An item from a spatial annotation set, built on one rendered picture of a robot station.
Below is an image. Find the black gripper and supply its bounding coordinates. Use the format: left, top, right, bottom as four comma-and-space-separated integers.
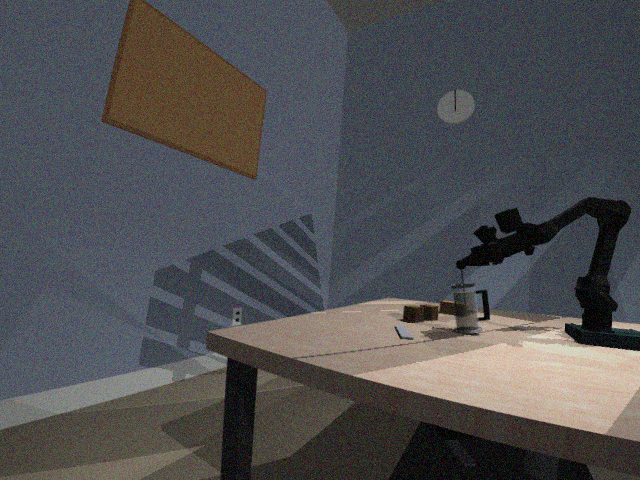
459, 237, 513, 266

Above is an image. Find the tan cube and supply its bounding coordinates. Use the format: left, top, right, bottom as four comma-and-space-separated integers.
420, 304, 438, 321
403, 306, 424, 323

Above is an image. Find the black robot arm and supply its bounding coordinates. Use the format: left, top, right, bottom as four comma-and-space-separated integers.
474, 197, 631, 333

